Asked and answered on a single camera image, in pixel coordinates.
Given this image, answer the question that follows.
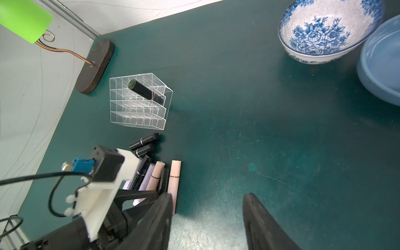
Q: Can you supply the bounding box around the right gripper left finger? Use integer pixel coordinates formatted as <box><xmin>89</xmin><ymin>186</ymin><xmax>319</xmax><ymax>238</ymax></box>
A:
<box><xmin>117</xmin><ymin>193</ymin><xmax>173</xmax><ymax>250</ymax></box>

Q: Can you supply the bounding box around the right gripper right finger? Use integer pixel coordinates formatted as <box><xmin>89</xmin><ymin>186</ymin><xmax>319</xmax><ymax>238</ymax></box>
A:
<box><xmin>242</xmin><ymin>193</ymin><xmax>299</xmax><ymax>250</ymax></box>

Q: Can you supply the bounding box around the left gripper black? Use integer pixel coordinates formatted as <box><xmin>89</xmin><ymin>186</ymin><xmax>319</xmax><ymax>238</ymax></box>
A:
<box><xmin>20</xmin><ymin>190</ymin><xmax>157</xmax><ymax>250</ymax></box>

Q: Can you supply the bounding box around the black gold-band lipstick short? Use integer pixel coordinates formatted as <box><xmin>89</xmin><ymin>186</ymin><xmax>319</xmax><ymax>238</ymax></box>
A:
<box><xmin>157</xmin><ymin>168</ymin><xmax>170</xmax><ymax>196</ymax></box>

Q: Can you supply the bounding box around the pink ombre lip gloss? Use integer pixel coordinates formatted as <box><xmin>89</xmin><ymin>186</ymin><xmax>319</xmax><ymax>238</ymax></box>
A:
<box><xmin>168</xmin><ymin>160</ymin><xmax>181</xmax><ymax>215</ymax></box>

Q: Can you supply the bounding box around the clear acrylic lipstick organizer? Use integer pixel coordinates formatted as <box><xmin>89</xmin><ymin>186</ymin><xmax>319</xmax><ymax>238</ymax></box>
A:
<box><xmin>109</xmin><ymin>73</ymin><xmax>174</xmax><ymax>130</ymax></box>

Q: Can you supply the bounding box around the lilac lip gloss right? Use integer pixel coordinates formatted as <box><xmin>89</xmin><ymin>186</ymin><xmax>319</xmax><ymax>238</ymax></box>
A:
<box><xmin>133</xmin><ymin>163</ymin><xmax>155</xmax><ymax>206</ymax></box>

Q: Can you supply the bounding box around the lilac lip gloss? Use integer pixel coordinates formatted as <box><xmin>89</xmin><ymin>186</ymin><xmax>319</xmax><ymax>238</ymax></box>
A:
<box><xmin>123</xmin><ymin>180</ymin><xmax>132</xmax><ymax>190</ymax></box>
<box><xmin>133</xmin><ymin>163</ymin><xmax>155</xmax><ymax>206</ymax></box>

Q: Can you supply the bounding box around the lilac lip gloss left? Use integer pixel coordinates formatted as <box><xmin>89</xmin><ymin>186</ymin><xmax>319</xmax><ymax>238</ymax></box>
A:
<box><xmin>123</xmin><ymin>180</ymin><xmax>132</xmax><ymax>190</ymax></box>

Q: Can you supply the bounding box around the black slim lipstick tube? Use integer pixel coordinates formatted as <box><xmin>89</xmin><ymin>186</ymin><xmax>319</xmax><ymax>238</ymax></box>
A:
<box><xmin>130</xmin><ymin>155</ymin><xmax>151</xmax><ymax>191</ymax></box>

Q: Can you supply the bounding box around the black lipstick lower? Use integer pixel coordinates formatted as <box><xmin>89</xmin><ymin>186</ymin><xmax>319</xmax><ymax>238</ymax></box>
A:
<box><xmin>133</xmin><ymin>143</ymin><xmax>156</xmax><ymax>158</ymax></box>

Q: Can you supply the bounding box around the black lipstick upper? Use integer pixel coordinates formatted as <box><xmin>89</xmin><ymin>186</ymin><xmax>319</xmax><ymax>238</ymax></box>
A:
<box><xmin>129</xmin><ymin>132</ymin><xmax>160</xmax><ymax>151</ymax></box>

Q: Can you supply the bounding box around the light blue bowl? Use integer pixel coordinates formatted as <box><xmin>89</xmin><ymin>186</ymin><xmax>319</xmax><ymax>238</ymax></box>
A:
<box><xmin>357</xmin><ymin>15</ymin><xmax>400</xmax><ymax>106</ymax></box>

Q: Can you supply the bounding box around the blue floral bowl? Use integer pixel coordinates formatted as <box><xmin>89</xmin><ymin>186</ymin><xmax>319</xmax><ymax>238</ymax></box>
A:
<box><xmin>278</xmin><ymin>0</ymin><xmax>384</xmax><ymax>65</ymax></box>

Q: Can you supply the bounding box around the green plastic goblet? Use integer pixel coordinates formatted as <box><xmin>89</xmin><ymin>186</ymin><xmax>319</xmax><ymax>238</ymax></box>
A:
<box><xmin>1</xmin><ymin>0</ymin><xmax>54</xmax><ymax>44</ymax></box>

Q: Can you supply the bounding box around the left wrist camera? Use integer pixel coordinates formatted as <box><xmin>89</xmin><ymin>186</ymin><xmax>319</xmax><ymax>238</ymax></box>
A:
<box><xmin>64</xmin><ymin>145</ymin><xmax>139</xmax><ymax>242</ymax></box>

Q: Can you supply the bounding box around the copper wire stand black base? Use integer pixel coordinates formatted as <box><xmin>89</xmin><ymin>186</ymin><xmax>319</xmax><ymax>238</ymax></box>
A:
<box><xmin>35</xmin><ymin>39</ymin><xmax>115</xmax><ymax>94</ymax></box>

